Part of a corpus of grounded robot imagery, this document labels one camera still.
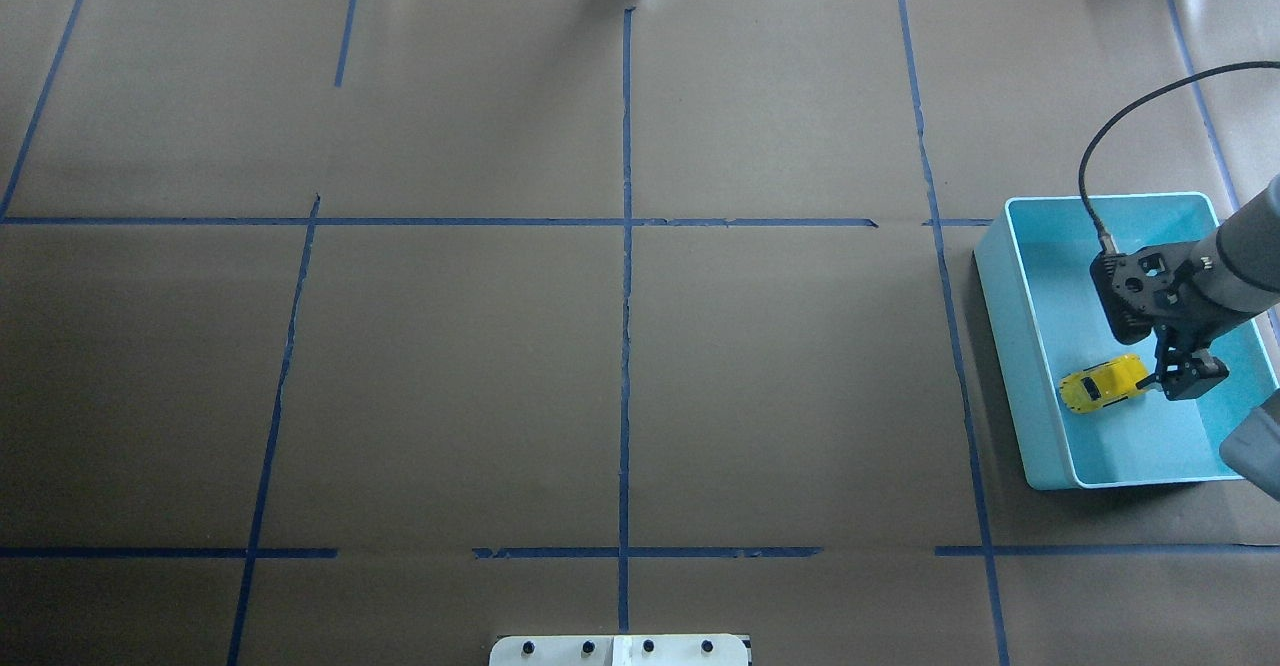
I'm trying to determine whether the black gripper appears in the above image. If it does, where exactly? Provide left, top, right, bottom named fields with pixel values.
left=1089, top=241, right=1251, bottom=401

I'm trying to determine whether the yellow beetle toy car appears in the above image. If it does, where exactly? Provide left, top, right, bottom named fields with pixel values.
left=1057, top=353, right=1149, bottom=414

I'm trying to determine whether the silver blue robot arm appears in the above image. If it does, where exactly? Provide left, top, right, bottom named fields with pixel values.
left=1082, top=179, right=1279, bottom=401

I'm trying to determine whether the turquoise plastic bin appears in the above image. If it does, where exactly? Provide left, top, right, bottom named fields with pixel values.
left=973, top=192, right=1280, bottom=491

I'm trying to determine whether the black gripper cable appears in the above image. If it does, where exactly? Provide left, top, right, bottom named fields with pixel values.
left=1076, top=61, right=1280, bottom=257

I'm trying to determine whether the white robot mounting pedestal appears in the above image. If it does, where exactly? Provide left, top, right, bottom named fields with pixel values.
left=488, top=633, right=753, bottom=665

